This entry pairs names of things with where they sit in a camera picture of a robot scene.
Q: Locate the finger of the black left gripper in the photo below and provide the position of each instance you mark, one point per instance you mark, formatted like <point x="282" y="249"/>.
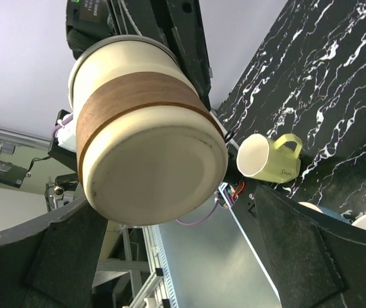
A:
<point x="177" y="25"/>

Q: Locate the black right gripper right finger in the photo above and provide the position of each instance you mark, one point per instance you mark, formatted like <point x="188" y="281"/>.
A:
<point x="316" y="260"/>

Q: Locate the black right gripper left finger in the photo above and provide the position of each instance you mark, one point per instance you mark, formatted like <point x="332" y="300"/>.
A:
<point x="50" y="261"/>

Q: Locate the yellow-green mug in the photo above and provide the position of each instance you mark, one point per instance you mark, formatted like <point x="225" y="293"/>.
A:
<point x="265" y="159"/>

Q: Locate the beige cup with brown band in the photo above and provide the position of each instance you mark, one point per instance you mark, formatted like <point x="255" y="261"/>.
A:
<point x="148" y="150"/>

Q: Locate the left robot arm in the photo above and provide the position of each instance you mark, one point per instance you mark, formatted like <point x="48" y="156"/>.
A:
<point x="88" y="22"/>

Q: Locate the light blue mug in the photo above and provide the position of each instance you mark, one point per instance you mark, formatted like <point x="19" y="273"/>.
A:
<point x="325" y="211"/>

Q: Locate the left controller board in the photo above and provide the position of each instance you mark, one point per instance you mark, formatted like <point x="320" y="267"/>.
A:
<point x="228" y="194"/>

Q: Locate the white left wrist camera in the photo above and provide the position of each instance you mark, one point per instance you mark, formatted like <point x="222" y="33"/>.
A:
<point x="65" y="134"/>

